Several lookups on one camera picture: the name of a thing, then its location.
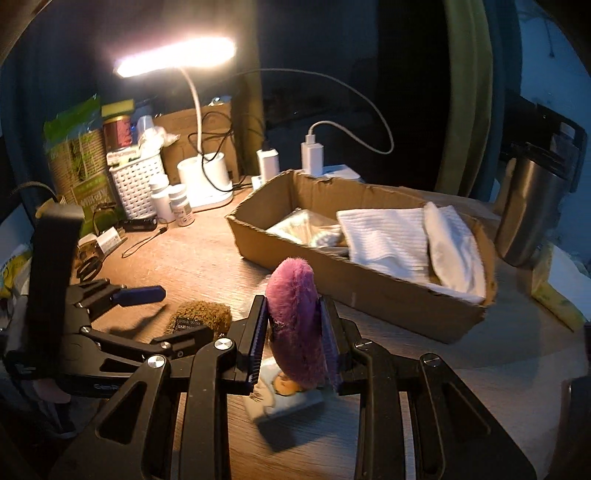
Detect brown fuzzy pouch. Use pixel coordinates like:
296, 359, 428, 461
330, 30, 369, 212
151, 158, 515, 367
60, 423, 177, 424
165, 300, 232, 336

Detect purple fuzzy pouch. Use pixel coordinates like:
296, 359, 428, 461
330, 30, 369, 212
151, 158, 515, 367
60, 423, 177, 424
264, 258, 325, 389

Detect clear plastic packet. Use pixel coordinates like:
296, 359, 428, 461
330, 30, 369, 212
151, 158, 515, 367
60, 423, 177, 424
266, 208, 344, 248

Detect white textured cloth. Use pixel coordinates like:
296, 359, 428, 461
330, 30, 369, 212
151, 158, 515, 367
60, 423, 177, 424
337, 208, 430, 284

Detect cartoon tissue packet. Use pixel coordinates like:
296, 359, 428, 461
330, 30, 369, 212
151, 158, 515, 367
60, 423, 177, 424
243, 357, 324, 424

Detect white perforated basket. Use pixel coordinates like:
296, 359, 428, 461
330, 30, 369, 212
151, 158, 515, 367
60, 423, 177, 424
109, 153, 164, 219

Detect white pill bottle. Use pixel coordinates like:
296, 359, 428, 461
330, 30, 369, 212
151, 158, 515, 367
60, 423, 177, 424
168, 184, 194, 227

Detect green snack bag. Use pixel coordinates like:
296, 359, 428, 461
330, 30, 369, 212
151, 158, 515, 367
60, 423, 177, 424
43, 95, 117, 235

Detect white desk lamp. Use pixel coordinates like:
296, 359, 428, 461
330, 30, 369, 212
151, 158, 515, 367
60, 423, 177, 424
113, 35, 238, 213

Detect red can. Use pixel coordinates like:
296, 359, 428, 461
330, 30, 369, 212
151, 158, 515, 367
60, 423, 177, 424
102, 115, 132, 152

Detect white folded towel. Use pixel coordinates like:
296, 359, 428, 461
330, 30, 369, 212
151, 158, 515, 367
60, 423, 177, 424
423, 202, 487, 305

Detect brown cardboard tray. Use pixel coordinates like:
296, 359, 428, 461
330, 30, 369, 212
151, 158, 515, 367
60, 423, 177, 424
228, 171, 497, 343

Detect yellow tissue pack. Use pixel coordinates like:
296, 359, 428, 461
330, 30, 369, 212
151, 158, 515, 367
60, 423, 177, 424
531, 243, 590, 331

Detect brown cardboard box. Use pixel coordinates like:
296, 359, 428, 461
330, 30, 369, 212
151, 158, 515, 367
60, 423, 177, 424
154, 102, 239, 184

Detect white power strip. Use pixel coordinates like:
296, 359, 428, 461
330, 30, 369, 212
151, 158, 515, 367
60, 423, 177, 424
322, 164, 362, 181

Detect yellow curtain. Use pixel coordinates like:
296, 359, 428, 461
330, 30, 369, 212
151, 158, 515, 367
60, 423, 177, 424
437, 1, 493, 195

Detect steel travel mug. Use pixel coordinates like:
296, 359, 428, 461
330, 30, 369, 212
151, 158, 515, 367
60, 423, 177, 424
495, 104, 588, 267

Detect white charger with black cable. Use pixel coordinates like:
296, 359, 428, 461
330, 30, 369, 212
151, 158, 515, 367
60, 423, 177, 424
186, 110, 282, 186

